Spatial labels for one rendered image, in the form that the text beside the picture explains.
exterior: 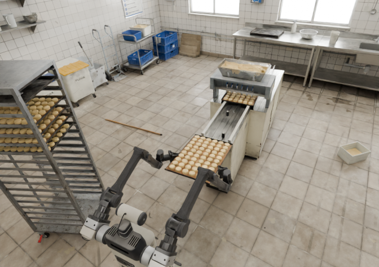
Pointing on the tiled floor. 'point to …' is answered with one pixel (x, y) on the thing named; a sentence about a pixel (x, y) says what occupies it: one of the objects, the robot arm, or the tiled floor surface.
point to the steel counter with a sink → (357, 41)
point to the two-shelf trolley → (137, 49)
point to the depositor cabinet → (255, 117)
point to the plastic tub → (353, 152)
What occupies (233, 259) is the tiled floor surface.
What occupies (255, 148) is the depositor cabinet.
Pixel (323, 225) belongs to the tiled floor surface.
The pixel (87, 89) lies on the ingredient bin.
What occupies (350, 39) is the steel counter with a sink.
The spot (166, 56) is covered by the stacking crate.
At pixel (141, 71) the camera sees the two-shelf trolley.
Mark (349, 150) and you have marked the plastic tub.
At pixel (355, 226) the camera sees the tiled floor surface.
